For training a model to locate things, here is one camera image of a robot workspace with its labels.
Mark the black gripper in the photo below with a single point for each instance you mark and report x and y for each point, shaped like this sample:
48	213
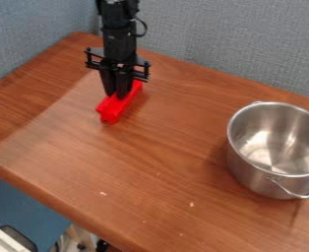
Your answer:
117	59

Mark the red rectangular block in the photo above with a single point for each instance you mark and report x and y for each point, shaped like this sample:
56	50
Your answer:
112	107

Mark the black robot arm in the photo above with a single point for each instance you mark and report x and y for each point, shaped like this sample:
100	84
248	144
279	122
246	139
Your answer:
119	15

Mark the metal pot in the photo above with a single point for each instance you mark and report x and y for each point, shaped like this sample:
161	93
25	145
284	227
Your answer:
267	154

